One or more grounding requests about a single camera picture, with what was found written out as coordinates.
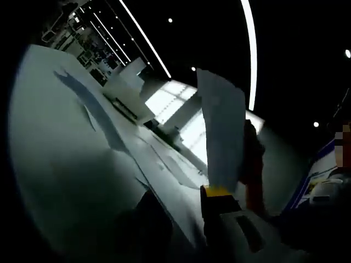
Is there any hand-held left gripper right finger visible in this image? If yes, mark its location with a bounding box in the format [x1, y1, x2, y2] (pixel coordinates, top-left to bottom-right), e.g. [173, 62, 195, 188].
[199, 185, 278, 263]

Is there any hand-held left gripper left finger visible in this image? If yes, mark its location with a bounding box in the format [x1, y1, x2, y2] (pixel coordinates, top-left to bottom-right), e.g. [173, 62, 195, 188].
[114, 188, 174, 263]

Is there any pile of white printing papers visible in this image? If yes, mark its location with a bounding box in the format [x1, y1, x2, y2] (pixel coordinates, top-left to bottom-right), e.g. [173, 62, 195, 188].
[53, 70, 212, 247]

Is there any single white paper sheet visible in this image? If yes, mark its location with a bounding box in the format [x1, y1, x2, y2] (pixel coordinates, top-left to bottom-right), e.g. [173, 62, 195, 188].
[195, 67, 247, 193]

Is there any wide bright window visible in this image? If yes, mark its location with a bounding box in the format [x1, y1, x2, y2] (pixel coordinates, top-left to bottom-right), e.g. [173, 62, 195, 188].
[178, 109, 265, 165]

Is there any white worn neck device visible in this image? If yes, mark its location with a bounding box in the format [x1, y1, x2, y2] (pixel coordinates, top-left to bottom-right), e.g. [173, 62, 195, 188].
[308, 177, 345, 205]

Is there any narrow bright window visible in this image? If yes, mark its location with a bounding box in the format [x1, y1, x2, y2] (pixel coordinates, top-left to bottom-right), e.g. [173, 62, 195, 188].
[144, 81, 199, 124]

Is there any white printer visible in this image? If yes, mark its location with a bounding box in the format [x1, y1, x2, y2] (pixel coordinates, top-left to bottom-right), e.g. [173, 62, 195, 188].
[103, 56, 156, 127]

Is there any white ceiling light strip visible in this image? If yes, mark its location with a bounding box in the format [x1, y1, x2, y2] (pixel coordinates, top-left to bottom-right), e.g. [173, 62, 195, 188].
[118, 0, 173, 79]
[240, 0, 258, 112]

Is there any row of office desks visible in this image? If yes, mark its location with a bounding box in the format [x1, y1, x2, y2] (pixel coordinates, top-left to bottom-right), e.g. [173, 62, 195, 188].
[41, 0, 129, 85]

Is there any blue framed wall poster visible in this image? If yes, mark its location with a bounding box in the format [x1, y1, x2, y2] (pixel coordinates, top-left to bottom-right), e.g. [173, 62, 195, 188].
[282, 136, 351, 217]

